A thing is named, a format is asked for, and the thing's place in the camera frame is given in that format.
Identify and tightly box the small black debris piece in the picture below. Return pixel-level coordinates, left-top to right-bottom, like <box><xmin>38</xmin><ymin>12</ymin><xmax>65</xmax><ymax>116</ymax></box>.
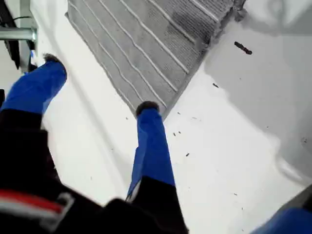
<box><xmin>234</xmin><ymin>40</ymin><xmax>253</xmax><ymax>56</ymax></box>

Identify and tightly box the red white servo wire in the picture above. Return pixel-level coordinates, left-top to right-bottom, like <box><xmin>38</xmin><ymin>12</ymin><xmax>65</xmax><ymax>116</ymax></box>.
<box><xmin>0</xmin><ymin>189</ymin><xmax>75</xmax><ymax>226</ymax></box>

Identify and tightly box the grey white striped towel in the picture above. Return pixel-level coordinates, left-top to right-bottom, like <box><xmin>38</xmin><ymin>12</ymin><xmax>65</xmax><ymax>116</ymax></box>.
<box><xmin>64</xmin><ymin>0</ymin><xmax>247</xmax><ymax>120</ymax></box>

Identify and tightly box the steel bracket plate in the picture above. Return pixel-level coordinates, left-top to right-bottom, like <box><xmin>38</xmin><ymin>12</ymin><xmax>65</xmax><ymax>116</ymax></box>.
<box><xmin>0</xmin><ymin>27</ymin><xmax>38</xmax><ymax>49</ymax></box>

